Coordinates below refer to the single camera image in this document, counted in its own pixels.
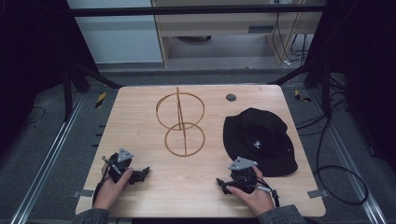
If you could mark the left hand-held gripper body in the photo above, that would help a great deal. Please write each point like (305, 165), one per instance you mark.
(120, 164)

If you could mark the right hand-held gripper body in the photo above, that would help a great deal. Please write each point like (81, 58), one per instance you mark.
(243, 175)

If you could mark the black bucket hat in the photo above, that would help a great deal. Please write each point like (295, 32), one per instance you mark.
(260, 141)

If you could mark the person's right hand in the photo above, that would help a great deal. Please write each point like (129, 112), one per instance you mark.
(253, 197)

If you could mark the person's left hand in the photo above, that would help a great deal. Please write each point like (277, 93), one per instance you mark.
(110, 190)

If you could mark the yellow black hazard tape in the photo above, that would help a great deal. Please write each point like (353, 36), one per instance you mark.
(100, 99)
(301, 96)

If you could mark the grey table grommet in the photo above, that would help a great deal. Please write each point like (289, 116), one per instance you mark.
(230, 97)

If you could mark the black stand legs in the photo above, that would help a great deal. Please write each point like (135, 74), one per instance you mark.
(67, 93)
(325, 90)

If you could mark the white cabinet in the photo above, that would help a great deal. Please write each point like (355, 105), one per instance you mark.
(118, 37)

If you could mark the light wooden desk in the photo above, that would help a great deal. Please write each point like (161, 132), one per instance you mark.
(230, 25)

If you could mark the grey metal table bracket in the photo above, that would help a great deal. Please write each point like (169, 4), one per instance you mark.
(317, 193)
(83, 193)

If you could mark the aluminium floor rail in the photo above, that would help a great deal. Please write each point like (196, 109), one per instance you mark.
(348, 161)
(46, 161)

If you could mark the black horizontal frame bar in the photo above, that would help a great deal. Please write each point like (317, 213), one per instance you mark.
(186, 10)

